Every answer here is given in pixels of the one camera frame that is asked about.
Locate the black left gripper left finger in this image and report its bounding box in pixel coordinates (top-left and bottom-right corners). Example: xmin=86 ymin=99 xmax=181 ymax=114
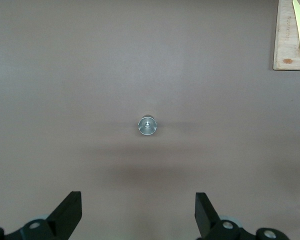
xmin=0 ymin=191 xmax=83 ymax=240

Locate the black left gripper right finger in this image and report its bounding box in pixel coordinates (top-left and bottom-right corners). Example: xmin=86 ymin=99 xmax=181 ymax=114
xmin=194 ymin=192 xmax=290 ymax=240

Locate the steel jigger measuring cup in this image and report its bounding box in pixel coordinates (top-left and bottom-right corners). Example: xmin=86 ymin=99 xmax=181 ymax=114
xmin=137 ymin=113 xmax=158 ymax=136

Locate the wooden cutting board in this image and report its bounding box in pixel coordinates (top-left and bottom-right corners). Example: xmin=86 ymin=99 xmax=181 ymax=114
xmin=272 ymin=0 xmax=300 ymax=71

